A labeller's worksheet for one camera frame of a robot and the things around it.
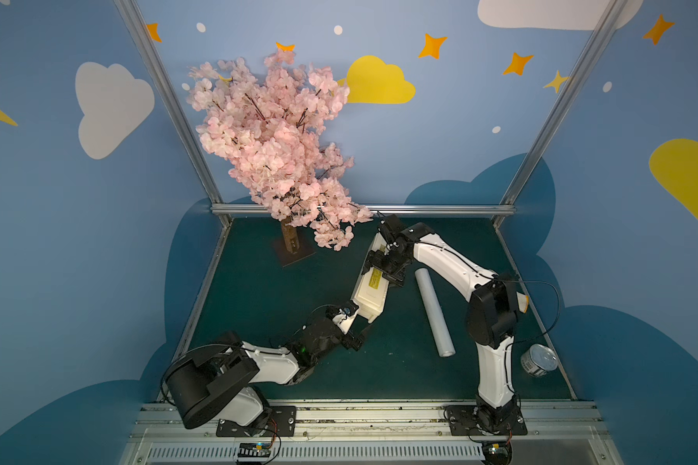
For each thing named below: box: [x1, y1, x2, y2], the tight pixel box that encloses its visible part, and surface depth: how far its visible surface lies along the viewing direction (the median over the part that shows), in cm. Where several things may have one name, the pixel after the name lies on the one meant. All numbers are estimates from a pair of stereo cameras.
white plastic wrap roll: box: [414, 267, 457, 358], surface depth 91 cm
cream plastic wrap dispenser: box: [351, 231, 389, 324], surface depth 84 cm
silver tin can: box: [520, 343, 559, 378], surface depth 82 cm
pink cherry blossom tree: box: [186, 49, 373, 254], surface depth 76 cm
